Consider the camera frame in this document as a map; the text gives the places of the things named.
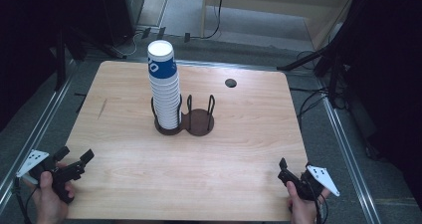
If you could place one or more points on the metal floor rail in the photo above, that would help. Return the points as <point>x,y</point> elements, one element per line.
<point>348,157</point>
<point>36,131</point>

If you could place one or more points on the black stand legs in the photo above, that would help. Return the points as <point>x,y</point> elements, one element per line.
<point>60,61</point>

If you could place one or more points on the black table grommet hole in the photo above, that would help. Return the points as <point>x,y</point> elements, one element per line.
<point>230,83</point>

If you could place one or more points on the black tripod stand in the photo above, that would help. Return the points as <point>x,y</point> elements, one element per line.
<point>333,71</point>

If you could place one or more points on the person's right hand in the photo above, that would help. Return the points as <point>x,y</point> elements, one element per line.
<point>303,210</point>

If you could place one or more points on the person's left hand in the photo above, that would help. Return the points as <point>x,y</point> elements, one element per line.
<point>49,204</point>

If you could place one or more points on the stack of white paper cups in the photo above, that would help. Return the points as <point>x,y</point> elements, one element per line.
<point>166,101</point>

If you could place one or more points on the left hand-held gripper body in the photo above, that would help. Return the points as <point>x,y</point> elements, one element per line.
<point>31,162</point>

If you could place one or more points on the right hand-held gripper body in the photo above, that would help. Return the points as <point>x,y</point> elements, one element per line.
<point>320,179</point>

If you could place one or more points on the dark cabinet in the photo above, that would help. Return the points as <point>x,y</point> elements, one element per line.
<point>122,11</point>

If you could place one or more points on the small black floor block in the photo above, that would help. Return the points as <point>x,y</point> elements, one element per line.
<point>146,33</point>
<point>161,33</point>
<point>187,37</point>

